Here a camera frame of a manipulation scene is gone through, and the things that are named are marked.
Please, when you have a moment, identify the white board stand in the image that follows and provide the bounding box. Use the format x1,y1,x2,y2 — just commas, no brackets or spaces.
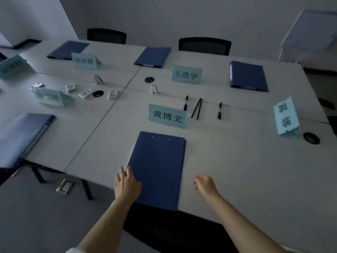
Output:
278,9,337,64

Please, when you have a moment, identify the person's left forearm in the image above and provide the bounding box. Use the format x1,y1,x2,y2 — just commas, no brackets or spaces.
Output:
76,197,136,253

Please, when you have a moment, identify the person's right forearm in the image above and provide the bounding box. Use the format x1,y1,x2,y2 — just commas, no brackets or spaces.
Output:
206,191,289,253

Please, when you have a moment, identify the person's right hand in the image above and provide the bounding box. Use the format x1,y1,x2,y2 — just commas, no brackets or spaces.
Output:
193,174,221,201

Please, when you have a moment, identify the teal paper name card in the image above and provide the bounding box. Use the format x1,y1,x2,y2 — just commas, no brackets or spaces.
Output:
171,65,203,85
0,54,36,80
148,104,189,129
31,86,75,108
71,52,102,69
273,96,300,136

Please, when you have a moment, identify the person's left hand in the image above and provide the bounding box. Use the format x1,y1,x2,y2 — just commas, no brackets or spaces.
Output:
114,166,143,206

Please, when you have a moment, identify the silver floor socket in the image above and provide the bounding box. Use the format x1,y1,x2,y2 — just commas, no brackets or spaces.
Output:
56,178,75,195

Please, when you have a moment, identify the thick blue folder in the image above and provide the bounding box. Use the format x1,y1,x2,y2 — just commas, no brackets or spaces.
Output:
229,60,269,93

